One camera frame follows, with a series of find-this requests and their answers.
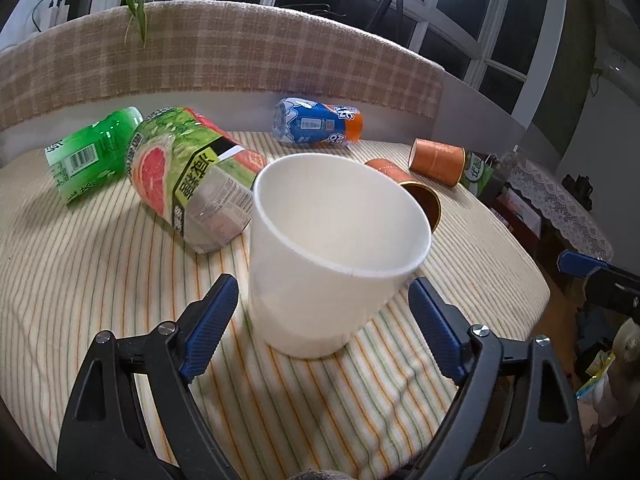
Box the plaid padded headboard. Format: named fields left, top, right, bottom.
left=0, top=0, right=446, bottom=132

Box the lace covered side table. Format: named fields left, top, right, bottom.
left=505, top=152, right=614, bottom=263

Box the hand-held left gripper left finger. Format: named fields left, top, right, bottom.
left=56, top=274, right=241, bottom=480

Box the white paper cup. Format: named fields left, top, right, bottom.
left=248, top=152, right=433, bottom=360

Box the white framed window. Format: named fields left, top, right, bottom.
left=195, top=0, right=568, bottom=133

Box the blue and orange bottle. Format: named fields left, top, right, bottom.
left=273, top=97, right=364, bottom=149

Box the black bag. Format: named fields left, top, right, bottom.
left=561, top=174, right=594, bottom=212

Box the green drink carton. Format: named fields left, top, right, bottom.
left=460, top=151, right=497, bottom=199

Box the red box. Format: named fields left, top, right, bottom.
left=492, top=186, right=544, bottom=242

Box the orange paper cup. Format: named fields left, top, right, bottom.
left=364, top=158, right=443, bottom=232
left=408, top=138, right=467, bottom=187

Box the yellow green snack packet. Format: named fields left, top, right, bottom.
left=575, top=350, right=617, bottom=402

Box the clear bottle grapefruit label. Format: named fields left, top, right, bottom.
left=125, top=106, right=271, bottom=254

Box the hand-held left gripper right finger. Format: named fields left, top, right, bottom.
left=407, top=276, right=588, bottom=480

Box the green plastic bottle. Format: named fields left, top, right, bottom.
left=45, top=106, right=146, bottom=207

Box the white power adapter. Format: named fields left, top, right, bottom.
left=30, top=0, right=69, bottom=32

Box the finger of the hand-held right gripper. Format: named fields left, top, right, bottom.
left=557, top=250, right=640, bottom=317

